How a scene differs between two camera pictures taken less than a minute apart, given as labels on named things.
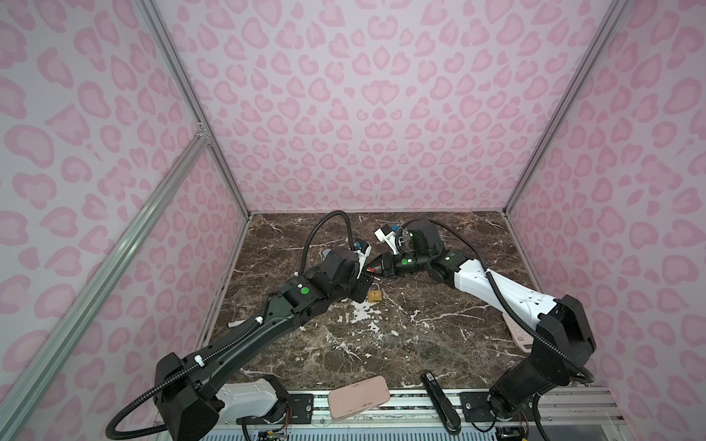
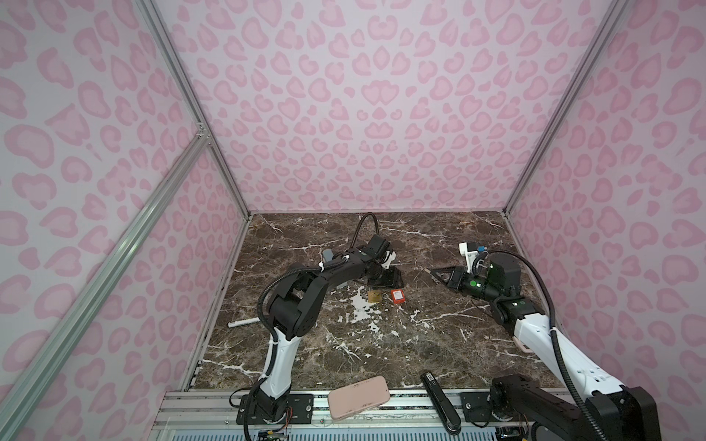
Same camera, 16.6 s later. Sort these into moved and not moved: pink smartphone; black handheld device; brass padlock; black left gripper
Moved: black left gripper
Not moved: black handheld device; pink smartphone; brass padlock
